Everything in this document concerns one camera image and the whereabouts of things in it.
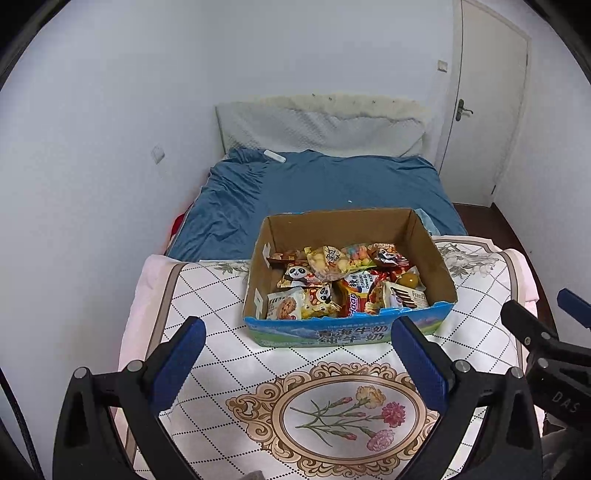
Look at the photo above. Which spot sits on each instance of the red cloth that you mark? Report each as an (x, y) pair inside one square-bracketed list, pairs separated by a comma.
[(178, 224)]

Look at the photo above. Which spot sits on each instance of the white oat cookie packet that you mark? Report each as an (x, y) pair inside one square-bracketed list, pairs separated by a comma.
[(286, 307)]

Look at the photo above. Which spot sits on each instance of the white door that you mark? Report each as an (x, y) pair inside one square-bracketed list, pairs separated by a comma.
[(489, 92)]

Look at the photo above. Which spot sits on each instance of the dark panda snack packet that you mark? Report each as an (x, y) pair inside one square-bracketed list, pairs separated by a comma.
[(388, 256)]

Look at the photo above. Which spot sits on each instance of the brown biscuit packet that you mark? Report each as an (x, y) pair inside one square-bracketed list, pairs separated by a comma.
[(286, 256)]

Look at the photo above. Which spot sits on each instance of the yellow panda snack packet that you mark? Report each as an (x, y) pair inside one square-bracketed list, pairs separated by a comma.
[(321, 300)]

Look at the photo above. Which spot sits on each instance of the small white item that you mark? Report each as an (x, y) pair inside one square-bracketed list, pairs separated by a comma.
[(274, 155)]

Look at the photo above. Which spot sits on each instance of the blue bed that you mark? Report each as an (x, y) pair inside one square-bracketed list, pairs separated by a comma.
[(323, 184)]

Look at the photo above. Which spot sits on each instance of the round amber jelly cup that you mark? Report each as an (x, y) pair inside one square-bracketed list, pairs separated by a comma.
[(408, 279)]

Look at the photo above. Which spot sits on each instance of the chocolate wafer packet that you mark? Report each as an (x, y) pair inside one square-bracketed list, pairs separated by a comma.
[(408, 297)]

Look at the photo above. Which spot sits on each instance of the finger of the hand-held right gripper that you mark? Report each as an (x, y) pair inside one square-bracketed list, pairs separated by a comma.
[(577, 309), (531, 327)]

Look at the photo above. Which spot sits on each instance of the colourful ball candy packet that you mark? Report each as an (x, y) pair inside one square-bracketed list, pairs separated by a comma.
[(360, 254)]

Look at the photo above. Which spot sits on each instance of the white panda snack packet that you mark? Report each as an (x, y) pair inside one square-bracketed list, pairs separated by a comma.
[(298, 274)]

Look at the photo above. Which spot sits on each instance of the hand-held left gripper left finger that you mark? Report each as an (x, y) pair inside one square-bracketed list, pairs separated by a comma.
[(180, 364)]

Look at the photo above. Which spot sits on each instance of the floral printed blanket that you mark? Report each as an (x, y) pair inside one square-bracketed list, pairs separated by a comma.
[(217, 323)]

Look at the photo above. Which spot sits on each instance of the yellow ball snack packet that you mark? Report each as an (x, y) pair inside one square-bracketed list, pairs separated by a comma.
[(330, 263)]

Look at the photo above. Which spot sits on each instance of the cardboard milk box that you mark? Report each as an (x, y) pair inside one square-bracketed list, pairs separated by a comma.
[(341, 230)]

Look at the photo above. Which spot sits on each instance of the white bed headboard cushion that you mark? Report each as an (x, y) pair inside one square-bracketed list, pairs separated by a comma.
[(323, 124)]

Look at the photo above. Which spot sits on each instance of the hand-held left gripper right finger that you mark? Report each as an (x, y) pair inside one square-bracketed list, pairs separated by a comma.
[(420, 364)]

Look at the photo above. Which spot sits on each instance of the white wall switch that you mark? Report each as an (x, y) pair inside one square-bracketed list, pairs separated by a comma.
[(442, 66)]

